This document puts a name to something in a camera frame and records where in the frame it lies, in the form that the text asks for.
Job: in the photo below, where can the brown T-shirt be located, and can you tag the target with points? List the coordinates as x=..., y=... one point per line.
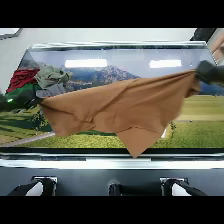
x=133, y=106

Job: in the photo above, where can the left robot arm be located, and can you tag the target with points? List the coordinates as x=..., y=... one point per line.
x=20, y=101

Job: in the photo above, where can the grey garment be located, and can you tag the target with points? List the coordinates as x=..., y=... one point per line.
x=51, y=90

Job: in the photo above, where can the olive garment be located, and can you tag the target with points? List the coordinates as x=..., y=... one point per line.
x=51, y=76

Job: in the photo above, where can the green garment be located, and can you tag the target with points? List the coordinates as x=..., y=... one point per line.
x=20, y=89

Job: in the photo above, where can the red garment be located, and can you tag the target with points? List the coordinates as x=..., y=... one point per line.
x=22, y=77

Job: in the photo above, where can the silver frame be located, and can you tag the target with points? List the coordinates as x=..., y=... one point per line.
x=110, y=163

